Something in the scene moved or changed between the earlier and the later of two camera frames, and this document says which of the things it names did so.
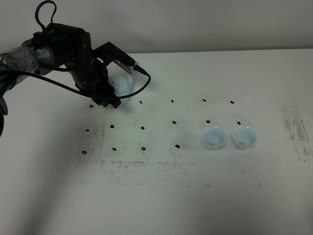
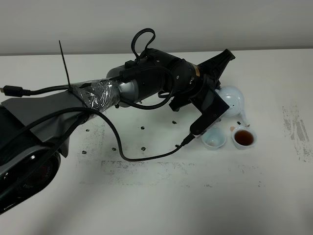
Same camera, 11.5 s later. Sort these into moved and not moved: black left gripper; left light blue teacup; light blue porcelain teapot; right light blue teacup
Moved: black left gripper; light blue porcelain teapot
Not moved: right light blue teacup; left light blue teacup
